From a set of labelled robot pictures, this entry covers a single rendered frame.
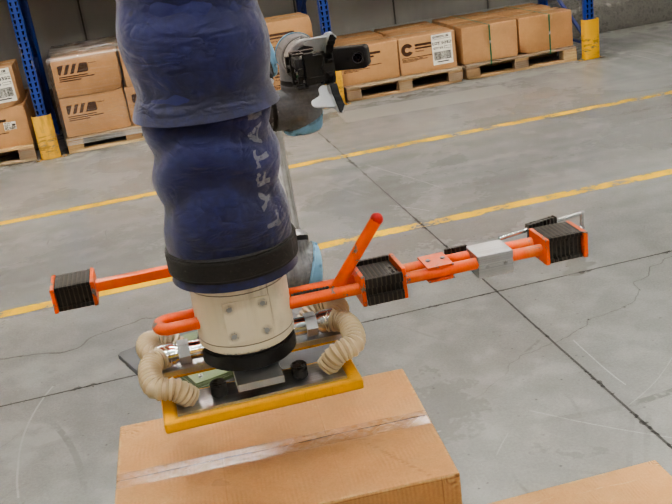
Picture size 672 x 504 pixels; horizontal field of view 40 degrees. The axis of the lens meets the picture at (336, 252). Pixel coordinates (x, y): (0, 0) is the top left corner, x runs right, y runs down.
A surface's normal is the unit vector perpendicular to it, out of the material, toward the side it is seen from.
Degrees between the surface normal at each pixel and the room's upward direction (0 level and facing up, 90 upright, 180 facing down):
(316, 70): 90
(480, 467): 0
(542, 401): 0
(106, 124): 91
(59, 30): 90
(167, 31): 76
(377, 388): 0
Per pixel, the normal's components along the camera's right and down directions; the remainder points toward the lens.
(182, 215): -0.63, 0.17
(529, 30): 0.21, 0.31
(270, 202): 0.81, -0.22
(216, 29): 0.34, 0.13
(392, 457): -0.13, -0.92
